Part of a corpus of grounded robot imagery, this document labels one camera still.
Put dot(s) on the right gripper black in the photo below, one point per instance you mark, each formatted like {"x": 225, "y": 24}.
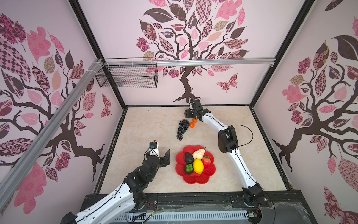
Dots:
{"x": 196, "y": 111}

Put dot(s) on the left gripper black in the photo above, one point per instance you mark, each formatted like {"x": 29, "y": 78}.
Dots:
{"x": 164, "y": 163}

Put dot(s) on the dark avocado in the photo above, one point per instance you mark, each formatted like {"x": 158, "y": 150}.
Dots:
{"x": 188, "y": 158}

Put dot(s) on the cream pear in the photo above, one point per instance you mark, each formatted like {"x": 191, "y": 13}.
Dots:
{"x": 199, "y": 154}

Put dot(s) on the red flower-shaped bowl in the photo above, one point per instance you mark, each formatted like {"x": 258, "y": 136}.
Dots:
{"x": 194, "y": 178}

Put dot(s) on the yellow lemon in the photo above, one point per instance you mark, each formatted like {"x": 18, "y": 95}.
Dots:
{"x": 198, "y": 166}

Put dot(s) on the red strawberry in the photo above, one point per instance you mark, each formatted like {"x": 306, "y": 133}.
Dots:
{"x": 206, "y": 160}

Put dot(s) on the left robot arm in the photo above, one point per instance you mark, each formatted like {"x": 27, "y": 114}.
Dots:
{"x": 126, "y": 197}

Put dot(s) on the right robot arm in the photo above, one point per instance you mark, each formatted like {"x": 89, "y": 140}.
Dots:
{"x": 253, "y": 193}

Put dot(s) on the black grape bunch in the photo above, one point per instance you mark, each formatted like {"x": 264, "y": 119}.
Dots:
{"x": 182, "y": 128}

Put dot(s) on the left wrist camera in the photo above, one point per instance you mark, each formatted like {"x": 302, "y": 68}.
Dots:
{"x": 154, "y": 148}

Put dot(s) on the white slotted cable duct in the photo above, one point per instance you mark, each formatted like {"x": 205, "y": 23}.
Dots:
{"x": 179, "y": 217}

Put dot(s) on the black wire basket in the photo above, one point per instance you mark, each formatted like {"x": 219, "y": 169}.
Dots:
{"x": 129, "y": 72}

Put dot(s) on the aluminium rail back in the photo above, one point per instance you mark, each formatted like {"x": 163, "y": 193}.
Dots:
{"x": 193, "y": 62}

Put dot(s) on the aluminium rail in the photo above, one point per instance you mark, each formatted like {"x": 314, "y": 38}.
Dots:
{"x": 25, "y": 163}
{"x": 193, "y": 62}

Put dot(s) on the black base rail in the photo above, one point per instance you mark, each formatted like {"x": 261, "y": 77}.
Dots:
{"x": 159, "y": 200}

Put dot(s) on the aluminium rail left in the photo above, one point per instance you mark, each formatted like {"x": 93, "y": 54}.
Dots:
{"x": 25, "y": 163}

